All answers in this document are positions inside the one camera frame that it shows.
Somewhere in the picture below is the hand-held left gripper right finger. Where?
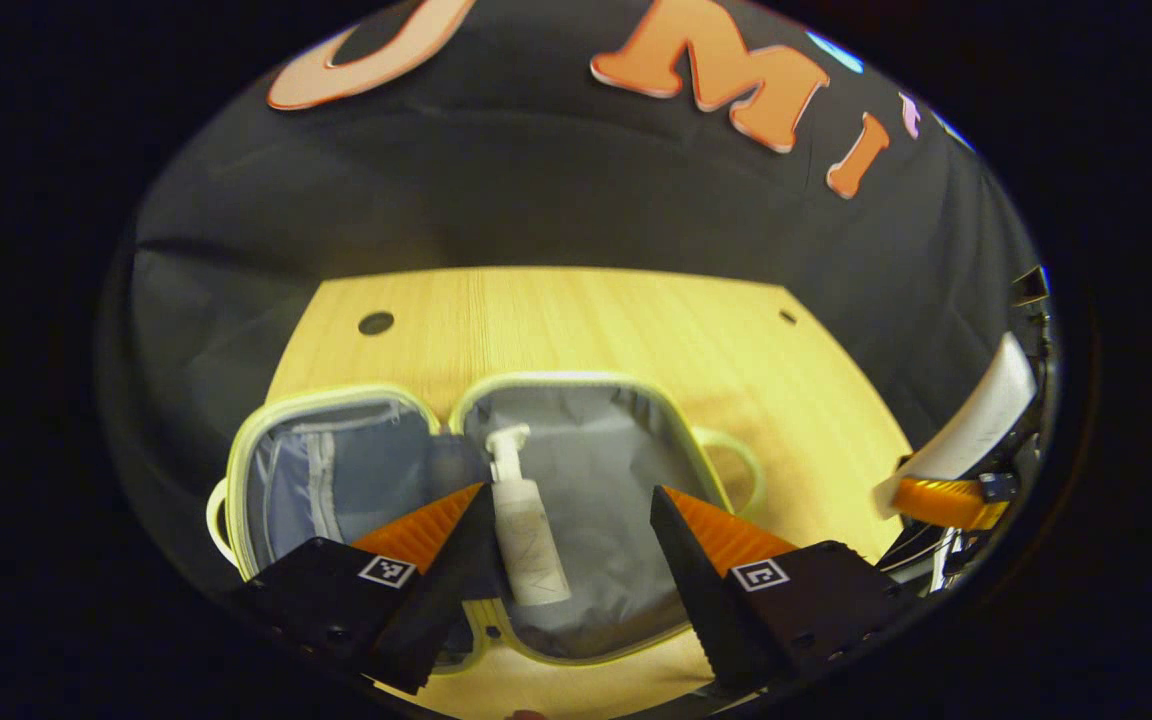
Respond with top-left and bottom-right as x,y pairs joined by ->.
649,486 -> 903,691

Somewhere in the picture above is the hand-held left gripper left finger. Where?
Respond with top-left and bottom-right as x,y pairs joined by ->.
226,483 -> 497,696

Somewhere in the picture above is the white squeeze tube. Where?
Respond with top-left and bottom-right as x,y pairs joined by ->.
872,332 -> 1038,519

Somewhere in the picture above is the white pump bottle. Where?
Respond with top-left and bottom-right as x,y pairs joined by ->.
485,424 -> 574,607

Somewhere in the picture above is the pale yellow suitcase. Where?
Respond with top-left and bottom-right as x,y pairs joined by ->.
206,372 -> 767,673

